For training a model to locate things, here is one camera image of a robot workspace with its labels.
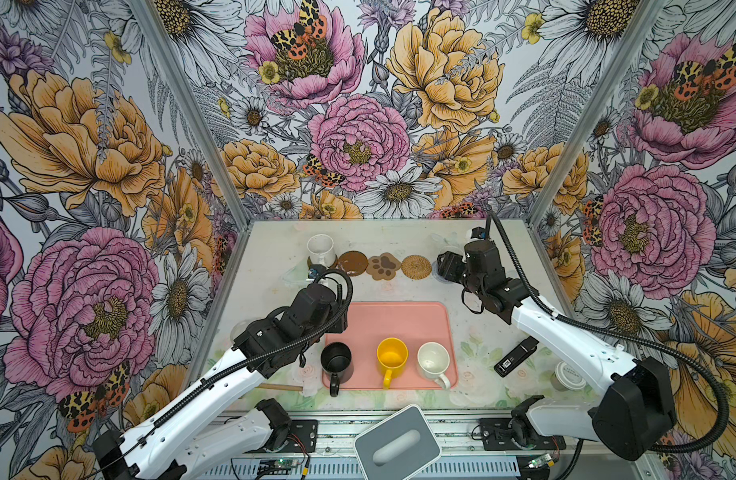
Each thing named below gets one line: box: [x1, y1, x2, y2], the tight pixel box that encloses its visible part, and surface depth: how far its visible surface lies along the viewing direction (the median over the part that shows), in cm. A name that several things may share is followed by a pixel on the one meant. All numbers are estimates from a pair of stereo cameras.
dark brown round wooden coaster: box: [338, 250, 369, 277], surface depth 111 cm
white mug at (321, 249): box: [307, 233, 336, 269], surface depth 104 cm
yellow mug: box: [376, 337, 409, 390], surface depth 81 cm
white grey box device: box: [354, 405, 442, 480], surface depth 71 cm
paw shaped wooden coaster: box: [366, 252, 401, 281], surface depth 111 cm
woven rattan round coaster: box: [401, 254, 432, 280], surface depth 111 cm
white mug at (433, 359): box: [417, 341, 451, 390], surface depth 81 cm
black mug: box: [320, 341, 353, 397], surface depth 81 cm
